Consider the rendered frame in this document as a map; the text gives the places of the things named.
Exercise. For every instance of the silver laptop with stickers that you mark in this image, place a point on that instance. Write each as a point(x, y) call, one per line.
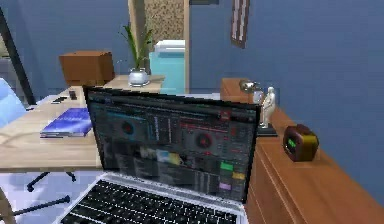
point(173, 146)

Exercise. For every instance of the silver round object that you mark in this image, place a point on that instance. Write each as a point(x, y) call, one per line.
point(248, 86)

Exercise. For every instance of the green plant in white pot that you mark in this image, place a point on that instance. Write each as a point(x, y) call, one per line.
point(138, 63)

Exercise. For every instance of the white statue on black base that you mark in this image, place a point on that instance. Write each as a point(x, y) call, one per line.
point(268, 110)

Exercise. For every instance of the brown alarm clock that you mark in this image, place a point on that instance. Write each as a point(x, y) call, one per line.
point(300, 142)

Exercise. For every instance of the brown cardboard box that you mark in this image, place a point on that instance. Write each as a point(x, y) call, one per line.
point(87, 67)

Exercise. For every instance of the black remote control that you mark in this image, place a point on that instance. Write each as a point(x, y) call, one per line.
point(72, 95)

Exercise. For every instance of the blue book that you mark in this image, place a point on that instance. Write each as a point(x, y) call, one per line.
point(68, 122)

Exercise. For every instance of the black phone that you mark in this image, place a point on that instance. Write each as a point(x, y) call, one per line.
point(59, 99)

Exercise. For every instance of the brown wooden dresser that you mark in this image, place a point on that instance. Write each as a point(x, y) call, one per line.
point(313, 190)

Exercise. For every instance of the light wooden desk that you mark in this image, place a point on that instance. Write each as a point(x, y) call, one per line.
point(40, 150)

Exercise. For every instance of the light blue office chair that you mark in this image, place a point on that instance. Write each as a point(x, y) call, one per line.
point(10, 103)

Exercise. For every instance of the black leaning pole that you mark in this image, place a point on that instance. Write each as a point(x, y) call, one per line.
point(15, 56)

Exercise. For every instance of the framed wall picture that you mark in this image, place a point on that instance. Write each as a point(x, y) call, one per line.
point(240, 21)

